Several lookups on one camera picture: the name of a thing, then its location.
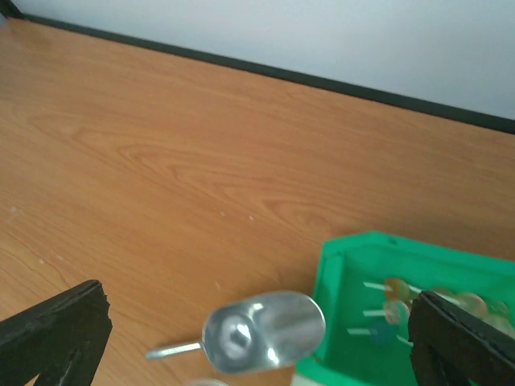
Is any green plastic bin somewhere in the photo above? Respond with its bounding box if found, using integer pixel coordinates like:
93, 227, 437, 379
295, 232, 514, 385

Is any clear glass jar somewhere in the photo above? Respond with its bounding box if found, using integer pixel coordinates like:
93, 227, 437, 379
186, 378, 228, 386

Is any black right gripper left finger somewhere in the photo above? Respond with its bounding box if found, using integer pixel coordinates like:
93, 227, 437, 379
1, 280, 113, 385

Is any silver metal scoop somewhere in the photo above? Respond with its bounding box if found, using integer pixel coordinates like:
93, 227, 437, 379
146, 290, 327, 374

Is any white plastic bin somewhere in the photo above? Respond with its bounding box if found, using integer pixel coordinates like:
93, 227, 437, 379
290, 373, 320, 386

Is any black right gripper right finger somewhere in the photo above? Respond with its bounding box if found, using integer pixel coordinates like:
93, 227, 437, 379
408, 291, 514, 385

